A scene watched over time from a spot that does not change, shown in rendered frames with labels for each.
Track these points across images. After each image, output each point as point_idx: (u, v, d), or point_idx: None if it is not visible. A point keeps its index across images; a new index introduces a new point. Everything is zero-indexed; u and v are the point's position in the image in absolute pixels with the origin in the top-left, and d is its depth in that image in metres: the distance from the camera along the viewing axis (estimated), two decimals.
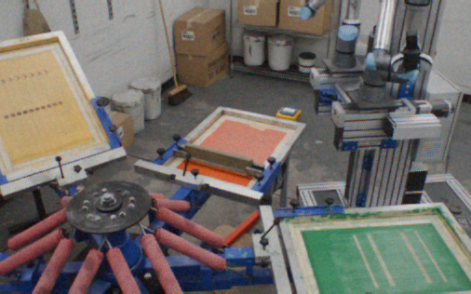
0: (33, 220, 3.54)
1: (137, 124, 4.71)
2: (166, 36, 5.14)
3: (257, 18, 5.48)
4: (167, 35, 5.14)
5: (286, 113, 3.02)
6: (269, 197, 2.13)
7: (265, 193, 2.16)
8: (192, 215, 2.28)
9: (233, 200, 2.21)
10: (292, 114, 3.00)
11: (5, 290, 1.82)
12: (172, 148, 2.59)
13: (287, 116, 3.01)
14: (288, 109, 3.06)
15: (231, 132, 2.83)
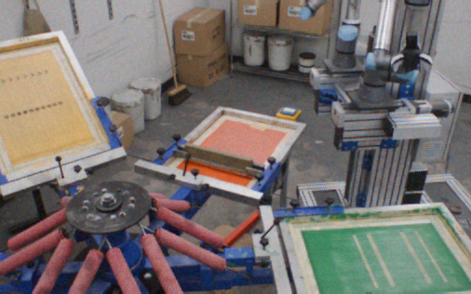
0: (33, 220, 3.54)
1: (137, 124, 4.71)
2: (166, 36, 5.14)
3: (257, 18, 5.48)
4: (167, 35, 5.14)
5: (286, 113, 3.02)
6: (269, 197, 2.13)
7: (265, 193, 2.16)
8: (192, 215, 2.28)
9: (233, 200, 2.21)
10: (292, 114, 3.00)
11: (5, 290, 1.82)
12: (172, 148, 2.59)
13: (287, 116, 3.01)
14: (288, 109, 3.06)
15: (231, 132, 2.83)
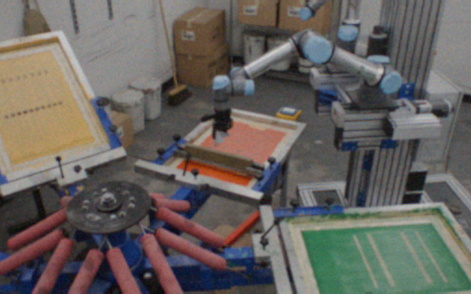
0: (33, 220, 3.54)
1: (137, 124, 4.71)
2: (166, 36, 5.14)
3: (257, 18, 5.48)
4: (167, 35, 5.14)
5: (286, 113, 3.02)
6: (269, 197, 2.13)
7: (265, 193, 2.16)
8: (192, 215, 2.28)
9: (233, 200, 2.21)
10: (292, 114, 3.00)
11: (5, 290, 1.82)
12: (172, 148, 2.59)
13: (287, 116, 3.01)
14: (288, 109, 3.06)
15: (231, 132, 2.83)
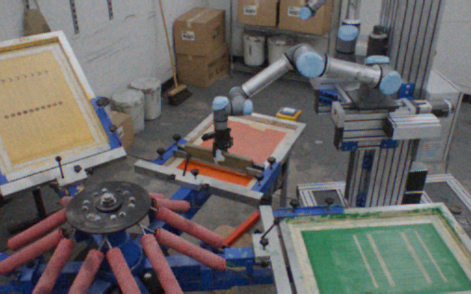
0: (33, 220, 3.54)
1: (137, 124, 4.71)
2: (166, 36, 5.14)
3: (257, 18, 5.48)
4: (167, 35, 5.14)
5: (286, 113, 3.02)
6: (269, 197, 2.13)
7: (265, 193, 2.16)
8: (192, 215, 2.28)
9: (233, 200, 2.21)
10: (292, 114, 3.00)
11: (5, 290, 1.82)
12: (172, 148, 2.59)
13: (287, 116, 3.01)
14: (288, 109, 3.06)
15: (231, 132, 2.83)
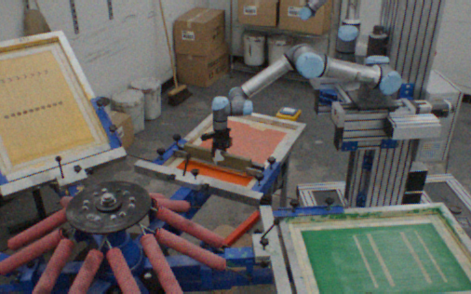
0: (33, 220, 3.54)
1: (137, 124, 4.71)
2: (166, 36, 5.14)
3: (257, 18, 5.48)
4: (167, 35, 5.14)
5: (286, 113, 3.02)
6: (269, 197, 2.13)
7: (265, 193, 2.16)
8: (192, 215, 2.28)
9: (233, 200, 2.21)
10: (292, 114, 3.00)
11: (5, 290, 1.82)
12: (172, 148, 2.59)
13: (287, 116, 3.01)
14: (288, 109, 3.06)
15: (231, 132, 2.83)
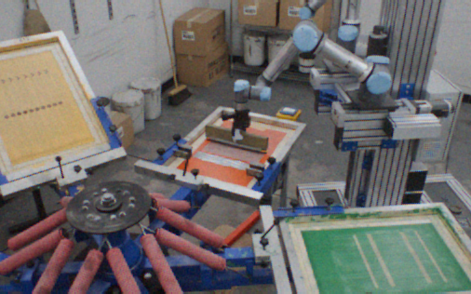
0: (33, 220, 3.54)
1: (137, 124, 4.71)
2: (166, 36, 5.14)
3: (257, 18, 5.48)
4: (167, 35, 5.14)
5: (286, 113, 3.02)
6: (269, 197, 2.13)
7: (265, 193, 2.16)
8: (192, 215, 2.28)
9: (233, 200, 2.21)
10: (292, 114, 3.00)
11: (5, 290, 1.82)
12: (172, 148, 2.59)
13: (287, 116, 3.01)
14: (288, 109, 3.06)
15: None
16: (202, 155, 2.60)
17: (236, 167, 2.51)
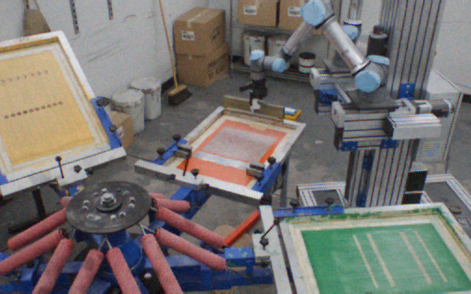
0: (33, 220, 3.54)
1: (137, 124, 4.71)
2: (166, 36, 5.14)
3: (257, 18, 5.48)
4: (167, 35, 5.14)
5: (286, 113, 3.02)
6: (269, 197, 2.13)
7: (265, 193, 2.16)
8: (192, 215, 2.28)
9: (233, 200, 2.21)
10: (292, 114, 3.00)
11: (5, 290, 1.82)
12: (172, 148, 2.59)
13: (287, 116, 3.01)
14: (288, 109, 3.06)
15: None
16: (202, 155, 2.60)
17: (236, 167, 2.51)
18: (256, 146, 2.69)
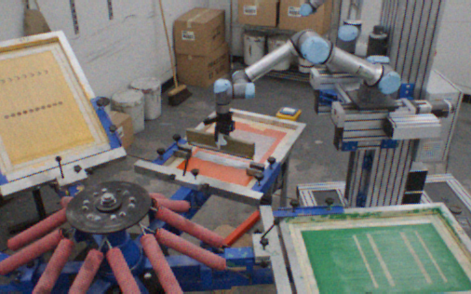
0: (33, 220, 3.54)
1: (137, 124, 4.71)
2: (166, 36, 5.14)
3: (257, 18, 5.48)
4: (167, 35, 5.14)
5: (286, 113, 3.02)
6: (269, 197, 2.13)
7: (265, 193, 2.16)
8: (192, 215, 2.28)
9: (233, 200, 2.21)
10: (292, 114, 3.00)
11: (5, 290, 1.82)
12: (172, 148, 2.59)
13: (287, 116, 3.01)
14: (288, 109, 3.06)
15: None
16: (202, 155, 2.60)
17: (236, 167, 2.51)
18: (256, 146, 2.69)
